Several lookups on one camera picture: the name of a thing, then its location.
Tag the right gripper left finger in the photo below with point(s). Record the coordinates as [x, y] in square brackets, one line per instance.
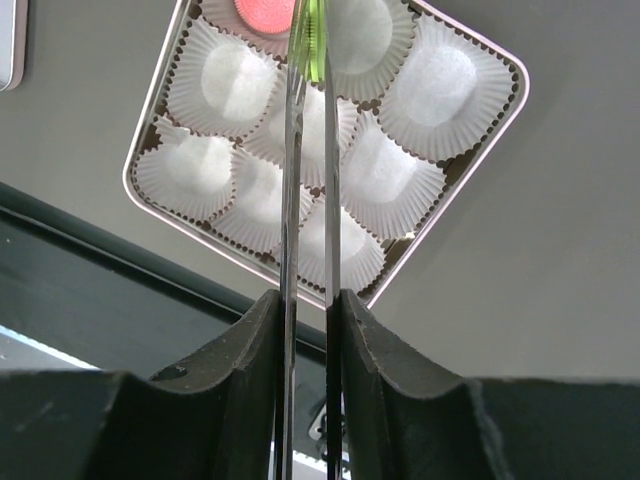
[207, 416]

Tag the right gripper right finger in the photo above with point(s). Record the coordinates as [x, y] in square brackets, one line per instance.
[408, 417]

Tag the green sandwich cookie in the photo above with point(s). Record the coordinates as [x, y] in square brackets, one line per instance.
[310, 40]

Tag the pink sandwich cookie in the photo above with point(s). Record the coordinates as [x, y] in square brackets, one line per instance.
[272, 17]

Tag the metal tongs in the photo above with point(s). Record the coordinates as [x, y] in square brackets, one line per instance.
[294, 129]

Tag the pink cookie tin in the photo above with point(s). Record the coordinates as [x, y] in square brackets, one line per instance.
[400, 104]

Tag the silver tin lid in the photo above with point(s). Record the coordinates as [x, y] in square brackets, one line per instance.
[13, 38]

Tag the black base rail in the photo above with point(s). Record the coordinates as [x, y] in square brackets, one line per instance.
[104, 304]

